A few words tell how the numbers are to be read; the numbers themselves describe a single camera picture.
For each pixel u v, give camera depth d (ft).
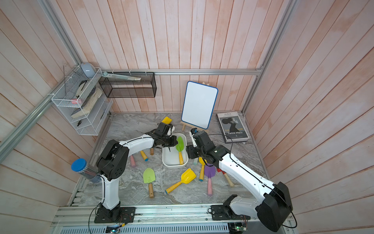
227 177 2.79
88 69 2.69
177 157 3.08
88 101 2.63
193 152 2.30
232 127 3.51
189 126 3.39
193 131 2.31
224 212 2.15
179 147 3.15
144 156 3.03
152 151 3.11
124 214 2.39
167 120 3.75
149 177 2.84
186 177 2.82
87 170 2.41
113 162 1.72
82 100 2.40
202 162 2.25
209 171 2.90
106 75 2.97
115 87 3.41
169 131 2.68
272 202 1.27
